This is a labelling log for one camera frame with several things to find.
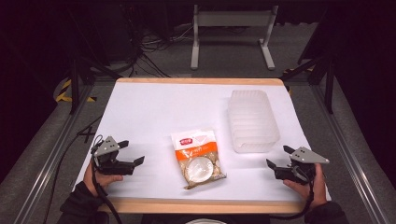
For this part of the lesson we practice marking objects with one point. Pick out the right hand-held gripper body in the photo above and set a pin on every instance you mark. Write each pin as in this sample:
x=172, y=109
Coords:
x=302, y=166

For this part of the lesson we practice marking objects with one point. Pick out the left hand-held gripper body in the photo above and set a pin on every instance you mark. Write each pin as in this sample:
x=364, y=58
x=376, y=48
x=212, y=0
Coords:
x=109, y=161

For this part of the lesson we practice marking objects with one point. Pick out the person's left hand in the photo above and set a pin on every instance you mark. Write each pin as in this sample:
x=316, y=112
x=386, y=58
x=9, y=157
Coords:
x=102, y=180

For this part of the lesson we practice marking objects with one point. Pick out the person's right hand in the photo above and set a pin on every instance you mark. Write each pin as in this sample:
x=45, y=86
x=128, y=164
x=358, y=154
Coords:
x=317, y=189

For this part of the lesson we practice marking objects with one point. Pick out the clear plastic container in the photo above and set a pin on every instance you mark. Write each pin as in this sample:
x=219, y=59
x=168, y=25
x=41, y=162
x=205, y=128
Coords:
x=252, y=121

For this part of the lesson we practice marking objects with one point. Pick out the white table sheet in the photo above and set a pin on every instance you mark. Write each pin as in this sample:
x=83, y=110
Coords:
x=162, y=105

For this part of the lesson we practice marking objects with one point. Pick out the orange and white snack packet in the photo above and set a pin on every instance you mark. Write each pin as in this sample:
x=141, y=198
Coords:
x=197, y=158

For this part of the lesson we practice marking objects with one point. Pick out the black metal stand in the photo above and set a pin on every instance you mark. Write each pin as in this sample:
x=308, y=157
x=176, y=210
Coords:
x=76, y=81
x=328, y=77

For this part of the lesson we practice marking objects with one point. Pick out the white metal stand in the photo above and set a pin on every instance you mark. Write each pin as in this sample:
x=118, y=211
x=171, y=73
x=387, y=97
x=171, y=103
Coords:
x=232, y=19

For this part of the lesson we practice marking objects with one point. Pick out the aluminium rail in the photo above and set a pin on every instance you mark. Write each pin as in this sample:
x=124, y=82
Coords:
x=351, y=155
x=53, y=155

